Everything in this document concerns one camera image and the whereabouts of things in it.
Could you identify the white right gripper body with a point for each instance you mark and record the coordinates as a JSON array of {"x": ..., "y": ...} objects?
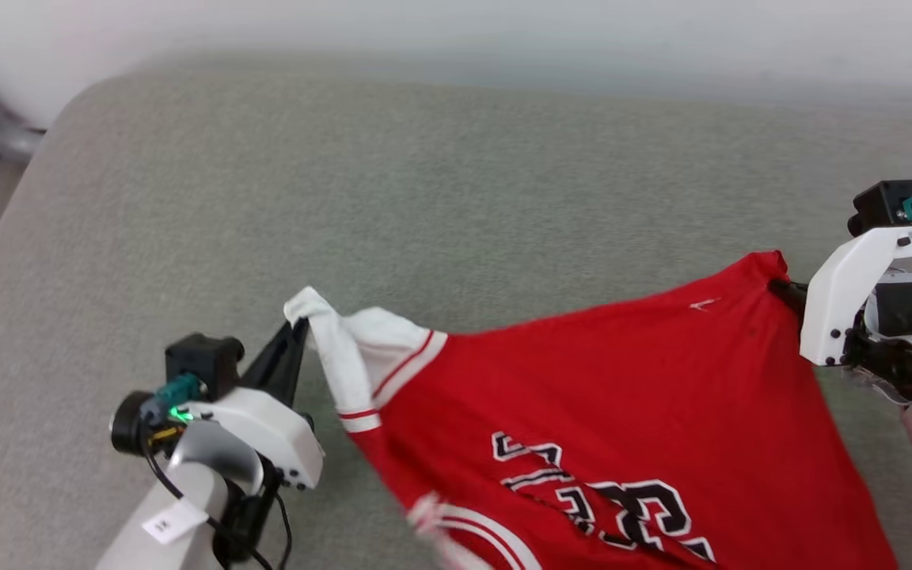
[{"x": 844, "y": 301}]

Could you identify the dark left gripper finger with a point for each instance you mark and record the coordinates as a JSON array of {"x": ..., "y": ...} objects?
[
  {"x": 294, "y": 372},
  {"x": 270, "y": 364}
]

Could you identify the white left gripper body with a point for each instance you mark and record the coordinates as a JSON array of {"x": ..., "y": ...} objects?
[{"x": 266, "y": 431}]

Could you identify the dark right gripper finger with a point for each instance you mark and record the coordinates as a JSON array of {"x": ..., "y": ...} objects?
[{"x": 788, "y": 294}]

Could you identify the red basketball jersey garment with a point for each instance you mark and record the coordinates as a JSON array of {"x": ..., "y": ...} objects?
[{"x": 622, "y": 412}]

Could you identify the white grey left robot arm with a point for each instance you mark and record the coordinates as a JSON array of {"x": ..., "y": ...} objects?
[{"x": 187, "y": 491}]

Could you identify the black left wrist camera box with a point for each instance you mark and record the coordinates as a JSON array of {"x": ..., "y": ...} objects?
[{"x": 203, "y": 360}]

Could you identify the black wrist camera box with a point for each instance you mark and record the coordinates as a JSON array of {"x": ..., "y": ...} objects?
[
  {"x": 883, "y": 206},
  {"x": 203, "y": 360}
]

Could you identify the teal left camera connector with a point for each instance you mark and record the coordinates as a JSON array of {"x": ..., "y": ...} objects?
[{"x": 179, "y": 390}]

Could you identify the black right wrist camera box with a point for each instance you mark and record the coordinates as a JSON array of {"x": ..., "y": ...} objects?
[{"x": 883, "y": 206}]

